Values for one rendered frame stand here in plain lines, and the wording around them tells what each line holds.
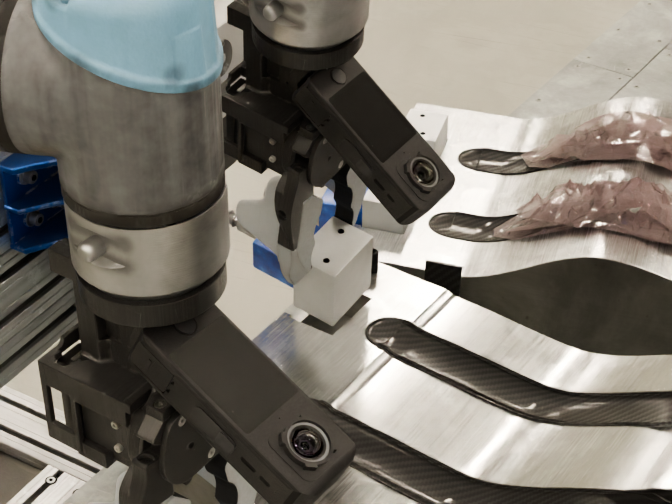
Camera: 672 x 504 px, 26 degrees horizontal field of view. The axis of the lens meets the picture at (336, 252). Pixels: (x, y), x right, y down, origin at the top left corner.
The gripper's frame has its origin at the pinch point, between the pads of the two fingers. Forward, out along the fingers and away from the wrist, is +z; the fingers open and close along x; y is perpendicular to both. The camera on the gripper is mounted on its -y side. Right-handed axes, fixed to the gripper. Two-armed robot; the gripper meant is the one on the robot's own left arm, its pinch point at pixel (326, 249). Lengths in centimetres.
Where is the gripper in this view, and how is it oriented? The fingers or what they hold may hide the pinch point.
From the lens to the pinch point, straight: 105.1
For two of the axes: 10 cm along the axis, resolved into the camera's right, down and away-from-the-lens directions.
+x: -5.7, 5.9, -5.7
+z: -0.4, 6.8, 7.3
